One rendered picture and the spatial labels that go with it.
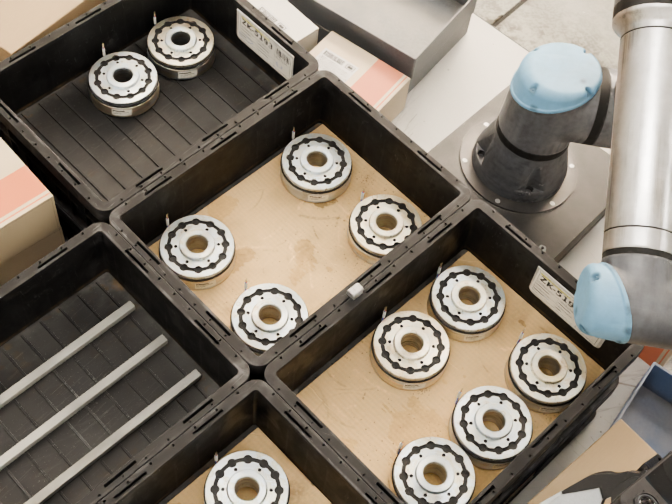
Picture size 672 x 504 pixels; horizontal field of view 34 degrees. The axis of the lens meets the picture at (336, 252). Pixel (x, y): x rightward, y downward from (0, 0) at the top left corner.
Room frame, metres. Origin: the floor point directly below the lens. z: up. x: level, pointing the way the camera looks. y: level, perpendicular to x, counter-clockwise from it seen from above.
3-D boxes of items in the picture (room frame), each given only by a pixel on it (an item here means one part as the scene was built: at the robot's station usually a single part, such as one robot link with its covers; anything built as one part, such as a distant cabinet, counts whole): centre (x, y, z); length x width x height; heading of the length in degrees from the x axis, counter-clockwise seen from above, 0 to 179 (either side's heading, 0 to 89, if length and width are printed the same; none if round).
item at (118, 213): (0.83, 0.06, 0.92); 0.40 x 0.30 x 0.02; 141
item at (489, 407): (0.60, -0.23, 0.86); 0.05 x 0.05 x 0.01
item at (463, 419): (0.60, -0.23, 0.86); 0.10 x 0.10 x 0.01
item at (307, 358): (0.64, -0.17, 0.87); 0.40 x 0.30 x 0.11; 141
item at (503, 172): (1.10, -0.27, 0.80); 0.15 x 0.15 x 0.10
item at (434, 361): (0.69, -0.12, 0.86); 0.10 x 0.10 x 0.01
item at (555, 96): (1.10, -0.28, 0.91); 0.13 x 0.12 x 0.14; 91
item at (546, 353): (0.68, -0.30, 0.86); 0.05 x 0.05 x 0.01
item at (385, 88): (1.21, 0.02, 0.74); 0.16 x 0.12 x 0.07; 61
